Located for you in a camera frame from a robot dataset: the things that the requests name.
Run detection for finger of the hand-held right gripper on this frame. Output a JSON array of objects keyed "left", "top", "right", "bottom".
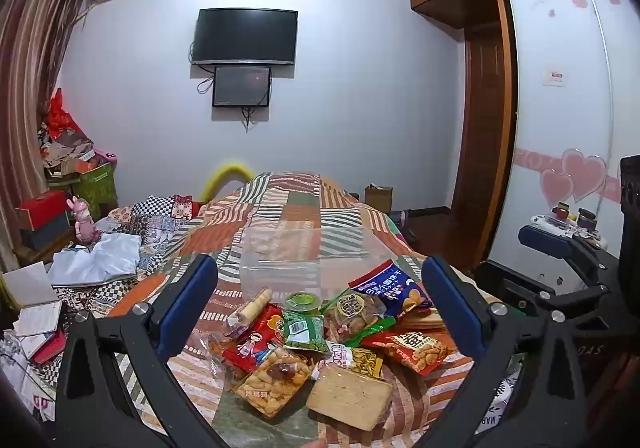
[
  {"left": 472, "top": 261, "right": 551, "bottom": 316},
  {"left": 517, "top": 225, "right": 611, "bottom": 290}
]

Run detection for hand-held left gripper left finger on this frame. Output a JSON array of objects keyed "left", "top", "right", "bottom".
[{"left": 52, "top": 253, "right": 226, "bottom": 448}]

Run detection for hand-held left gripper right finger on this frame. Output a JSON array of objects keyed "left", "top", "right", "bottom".
[{"left": 415, "top": 255, "right": 590, "bottom": 448}]

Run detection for orange-tan snack packet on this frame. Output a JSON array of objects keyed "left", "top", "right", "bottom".
[{"left": 397, "top": 309, "right": 447, "bottom": 333}]

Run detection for blue chips packet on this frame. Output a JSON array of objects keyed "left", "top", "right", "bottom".
[{"left": 348, "top": 259, "right": 435, "bottom": 320}]

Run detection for white rice roll packet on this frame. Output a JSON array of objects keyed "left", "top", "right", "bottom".
[{"left": 222, "top": 288, "right": 274, "bottom": 340}]

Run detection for red broad bean packet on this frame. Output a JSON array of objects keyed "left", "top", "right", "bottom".
[{"left": 361, "top": 328, "right": 449, "bottom": 376}]

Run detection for red cartoon snack packet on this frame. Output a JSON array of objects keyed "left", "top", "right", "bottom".
[{"left": 221, "top": 304, "right": 286, "bottom": 375}]

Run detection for clear plastic container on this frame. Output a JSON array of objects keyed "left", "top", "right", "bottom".
[{"left": 239, "top": 223, "right": 397, "bottom": 303}]

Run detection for clear nut packet green edges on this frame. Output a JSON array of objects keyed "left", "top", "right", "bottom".
[{"left": 320, "top": 289, "right": 397, "bottom": 347}]

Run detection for green jelly cup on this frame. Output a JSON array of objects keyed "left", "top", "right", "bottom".
[{"left": 285, "top": 291, "right": 321, "bottom": 313}]

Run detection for bread slice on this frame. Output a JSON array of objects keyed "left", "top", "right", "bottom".
[{"left": 305, "top": 362, "right": 395, "bottom": 432}]

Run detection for clear orange snack packet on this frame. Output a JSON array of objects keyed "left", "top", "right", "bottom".
[{"left": 191, "top": 331, "right": 232, "bottom": 379}]

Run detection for checkered patchwork cloth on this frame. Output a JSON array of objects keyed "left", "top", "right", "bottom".
[{"left": 92, "top": 194, "right": 195, "bottom": 279}]

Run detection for white plastic sheet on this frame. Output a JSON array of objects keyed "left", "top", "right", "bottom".
[{"left": 49, "top": 231, "right": 143, "bottom": 289}]

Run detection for yellow stick snack packet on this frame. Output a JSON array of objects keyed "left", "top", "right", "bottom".
[{"left": 325, "top": 342, "right": 386, "bottom": 382}]

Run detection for printed white cloth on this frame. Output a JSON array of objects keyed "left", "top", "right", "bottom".
[{"left": 491, "top": 362, "right": 527, "bottom": 430}]

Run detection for white sliding door pink hearts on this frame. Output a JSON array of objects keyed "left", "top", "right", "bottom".
[{"left": 487, "top": 0, "right": 640, "bottom": 291}]

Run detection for clear fried cracker packet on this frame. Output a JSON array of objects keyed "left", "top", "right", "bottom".
[{"left": 232, "top": 347, "right": 317, "bottom": 420}]

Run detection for green pea packet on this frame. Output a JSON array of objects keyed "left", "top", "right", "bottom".
[{"left": 281, "top": 309, "right": 330, "bottom": 354}]

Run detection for brown cardboard box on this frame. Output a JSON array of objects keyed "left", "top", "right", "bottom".
[{"left": 364, "top": 183, "right": 395, "bottom": 213}]

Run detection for yellow foam tube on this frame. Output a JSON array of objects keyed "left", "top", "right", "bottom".
[{"left": 200, "top": 163, "right": 254, "bottom": 202}]

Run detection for pink toy figure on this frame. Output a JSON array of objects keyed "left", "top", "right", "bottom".
[{"left": 67, "top": 196, "right": 97, "bottom": 245}]

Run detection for patchwork striped blanket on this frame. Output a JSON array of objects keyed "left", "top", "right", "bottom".
[{"left": 50, "top": 171, "right": 507, "bottom": 448}]

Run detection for green patterned box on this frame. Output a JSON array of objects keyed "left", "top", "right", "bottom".
[{"left": 74, "top": 162, "right": 119, "bottom": 209}]

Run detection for red book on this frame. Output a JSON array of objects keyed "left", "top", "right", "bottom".
[{"left": 31, "top": 330, "right": 67, "bottom": 365}]

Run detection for dark grey box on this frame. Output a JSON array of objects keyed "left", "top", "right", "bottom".
[{"left": 20, "top": 213, "right": 75, "bottom": 250}]

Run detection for open white notebook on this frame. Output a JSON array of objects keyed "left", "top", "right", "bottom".
[{"left": 0, "top": 261, "right": 64, "bottom": 340}]

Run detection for red box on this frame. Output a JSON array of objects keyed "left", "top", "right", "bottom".
[{"left": 15, "top": 191, "right": 74, "bottom": 232}]

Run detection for pile of paper bags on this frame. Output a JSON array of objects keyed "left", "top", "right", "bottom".
[{"left": 39, "top": 127, "right": 97, "bottom": 180}]

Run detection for red plastic bag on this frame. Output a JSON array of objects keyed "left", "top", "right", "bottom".
[{"left": 46, "top": 88, "right": 87, "bottom": 140}]

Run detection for striped brown curtain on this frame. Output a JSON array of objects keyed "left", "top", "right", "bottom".
[{"left": 0, "top": 0, "right": 97, "bottom": 274}]

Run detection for small black wall monitor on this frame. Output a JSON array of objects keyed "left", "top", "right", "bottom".
[{"left": 212, "top": 66, "right": 273, "bottom": 109}]

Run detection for black wall television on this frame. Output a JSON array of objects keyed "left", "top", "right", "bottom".
[{"left": 192, "top": 7, "right": 300, "bottom": 67}]

